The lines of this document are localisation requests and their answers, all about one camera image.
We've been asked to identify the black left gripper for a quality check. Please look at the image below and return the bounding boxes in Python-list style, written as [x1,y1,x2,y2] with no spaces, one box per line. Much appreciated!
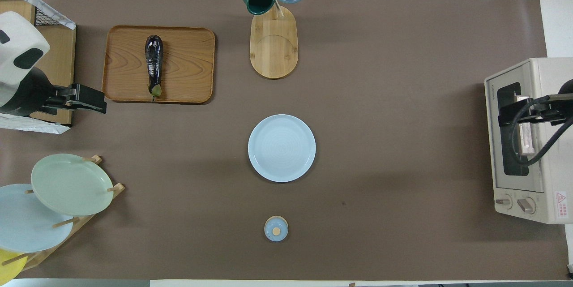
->
[44,83,108,114]

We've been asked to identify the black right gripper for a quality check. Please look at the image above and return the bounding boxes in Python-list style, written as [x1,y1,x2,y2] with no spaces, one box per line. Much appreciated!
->
[498,94,573,127]

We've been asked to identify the dark purple eggplant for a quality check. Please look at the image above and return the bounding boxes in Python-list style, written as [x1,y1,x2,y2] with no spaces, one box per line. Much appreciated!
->
[145,35,164,102]

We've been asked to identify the light blue round plate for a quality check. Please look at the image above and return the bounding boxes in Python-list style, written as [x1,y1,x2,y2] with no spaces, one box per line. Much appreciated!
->
[248,114,316,183]

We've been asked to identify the beige toaster oven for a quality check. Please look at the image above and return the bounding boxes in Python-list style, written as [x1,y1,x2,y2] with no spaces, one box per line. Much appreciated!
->
[484,58,573,224]

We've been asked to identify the pale green plate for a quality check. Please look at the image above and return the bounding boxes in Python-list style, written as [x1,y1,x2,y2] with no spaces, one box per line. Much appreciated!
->
[31,154,114,216]

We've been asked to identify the brown wooden tray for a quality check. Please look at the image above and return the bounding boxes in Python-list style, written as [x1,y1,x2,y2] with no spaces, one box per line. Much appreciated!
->
[102,26,216,104]

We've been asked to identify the wooden plate rack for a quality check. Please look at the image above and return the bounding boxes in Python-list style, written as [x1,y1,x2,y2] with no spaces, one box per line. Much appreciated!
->
[0,155,125,272]

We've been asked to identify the brown table mat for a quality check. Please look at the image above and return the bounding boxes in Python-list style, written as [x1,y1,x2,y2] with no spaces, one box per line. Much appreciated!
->
[0,0,569,280]

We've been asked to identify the pale blue racked plate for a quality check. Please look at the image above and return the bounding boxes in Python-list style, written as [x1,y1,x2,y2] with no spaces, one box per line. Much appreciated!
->
[0,184,74,253]

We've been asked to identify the yellow plate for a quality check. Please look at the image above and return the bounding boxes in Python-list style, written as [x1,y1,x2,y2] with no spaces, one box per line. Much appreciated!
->
[0,248,25,285]

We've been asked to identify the wooden mug tree stand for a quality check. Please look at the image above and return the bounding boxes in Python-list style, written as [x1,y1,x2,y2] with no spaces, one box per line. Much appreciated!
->
[237,0,308,79]

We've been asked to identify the small blue lid cork knob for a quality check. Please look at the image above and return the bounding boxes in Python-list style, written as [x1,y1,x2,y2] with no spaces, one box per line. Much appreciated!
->
[264,216,289,242]

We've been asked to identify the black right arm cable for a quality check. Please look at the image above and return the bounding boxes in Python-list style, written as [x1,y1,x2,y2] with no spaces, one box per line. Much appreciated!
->
[510,95,573,167]

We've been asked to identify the wire and wood shelf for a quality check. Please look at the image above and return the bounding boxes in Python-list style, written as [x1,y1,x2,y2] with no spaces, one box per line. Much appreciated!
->
[0,0,77,134]

